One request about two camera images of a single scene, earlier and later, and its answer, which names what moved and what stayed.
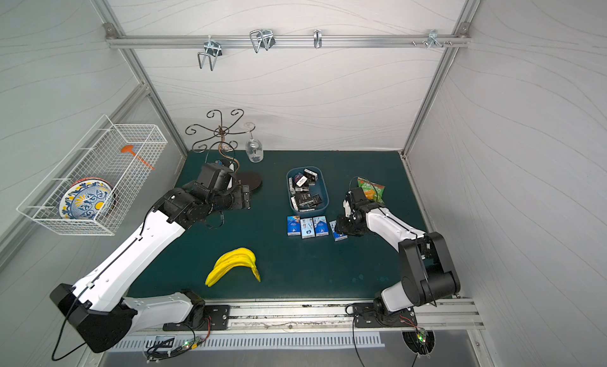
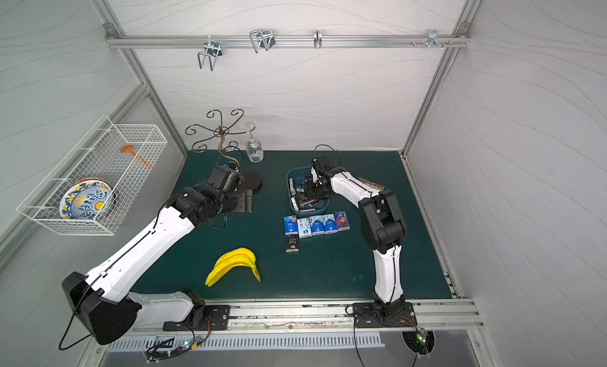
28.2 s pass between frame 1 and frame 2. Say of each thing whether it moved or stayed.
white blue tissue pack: stayed
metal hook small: stayed
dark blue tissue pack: stayed
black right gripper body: moved
